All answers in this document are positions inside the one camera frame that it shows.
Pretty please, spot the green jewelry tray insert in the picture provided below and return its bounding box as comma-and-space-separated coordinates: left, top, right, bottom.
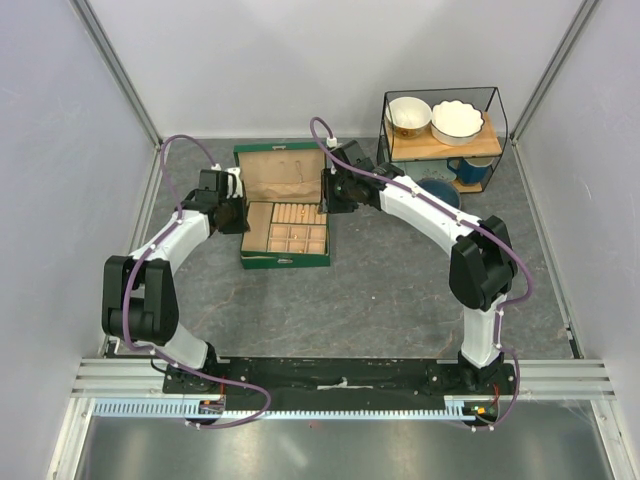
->
241, 202, 329, 256

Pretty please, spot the green jewelry box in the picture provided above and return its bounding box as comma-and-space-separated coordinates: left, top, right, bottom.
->
234, 142, 331, 269

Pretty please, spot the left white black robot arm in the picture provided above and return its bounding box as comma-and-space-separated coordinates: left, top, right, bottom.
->
101, 167, 249, 393

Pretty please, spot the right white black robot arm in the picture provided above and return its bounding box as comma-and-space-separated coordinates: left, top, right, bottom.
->
317, 137, 518, 394

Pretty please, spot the white ceramic bowl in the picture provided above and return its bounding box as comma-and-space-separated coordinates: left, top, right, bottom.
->
385, 96, 432, 139

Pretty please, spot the blue ceramic bowl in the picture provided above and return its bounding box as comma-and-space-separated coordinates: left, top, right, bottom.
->
417, 179, 462, 209

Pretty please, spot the white scalloped dish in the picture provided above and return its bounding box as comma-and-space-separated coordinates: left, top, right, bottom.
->
431, 100, 485, 146

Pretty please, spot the blue mug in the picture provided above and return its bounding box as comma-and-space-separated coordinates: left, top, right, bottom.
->
446, 157, 493, 185

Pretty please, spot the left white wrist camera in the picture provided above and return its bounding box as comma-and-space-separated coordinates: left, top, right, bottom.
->
211, 165, 245, 199

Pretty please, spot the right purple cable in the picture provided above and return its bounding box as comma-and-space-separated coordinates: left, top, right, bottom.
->
308, 116, 534, 433

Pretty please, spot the black wire shelf rack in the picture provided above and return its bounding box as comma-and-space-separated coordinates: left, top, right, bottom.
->
377, 86, 509, 194

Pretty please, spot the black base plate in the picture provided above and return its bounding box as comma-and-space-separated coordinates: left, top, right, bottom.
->
162, 357, 519, 415

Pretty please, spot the light blue cable duct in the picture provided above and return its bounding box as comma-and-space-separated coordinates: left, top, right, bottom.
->
93, 398, 498, 421

